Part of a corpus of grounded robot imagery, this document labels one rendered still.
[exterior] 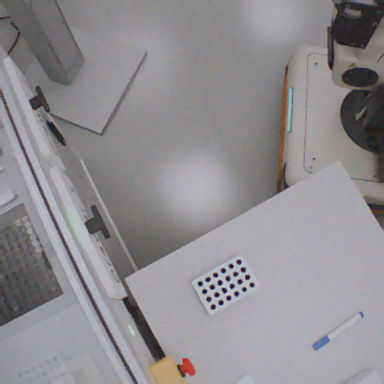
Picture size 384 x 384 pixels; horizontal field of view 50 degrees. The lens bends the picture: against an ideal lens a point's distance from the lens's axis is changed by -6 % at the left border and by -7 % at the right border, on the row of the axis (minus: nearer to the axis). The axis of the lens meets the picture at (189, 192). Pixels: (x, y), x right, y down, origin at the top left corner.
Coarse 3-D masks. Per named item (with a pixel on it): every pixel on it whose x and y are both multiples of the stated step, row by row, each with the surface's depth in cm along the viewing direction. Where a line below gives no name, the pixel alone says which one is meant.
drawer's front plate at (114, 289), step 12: (60, 180) 85; (60, 192) 85; (72, 192) 91; (72, 204) 84; (72, 216) 84; (84, 228) 83; (84, 240) 82; (96, 252) 82; (96, 264) 81; (108, 276) 80; (108, 288) 80; (120, 288) 86
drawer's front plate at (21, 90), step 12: (12, 72) 93; (12, 84) 92; (24, 84) 98; (24, 96) 91; (24, 108) 90; (36, 120) 90; (36, 132) 88; (48, 144) 91; (48, 156) 87; (60, 168) 95
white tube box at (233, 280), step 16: (240, 256) 93; (208, 272) 93; (224, 272) 96; (240, 272) 93; (208, 288) 92; (224, 288) 95; (240, 288) 92; (256, 288) 92; (208, 304) 91; (224, 304) 91
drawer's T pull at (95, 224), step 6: (96, 210) 85; (96, 216) 85; (84, 222) 85; (90, 222) 85; (96, 222) 85; (102, 222) 85; (90, 228) 85; (96, 228) 84; (102, 228) 84; (102, 234) 84; (108, 234) 84
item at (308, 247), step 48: (288, 192) 101; (336, 192) 100; (240, 240) 98; (288, 240) 98; (336, 240) 97; (144, 288) 96; (192, 288) 96; (288, 288) 95; (336, 288) 94; (192, 336) 93; (240, 336) 93; (288, 336) 92
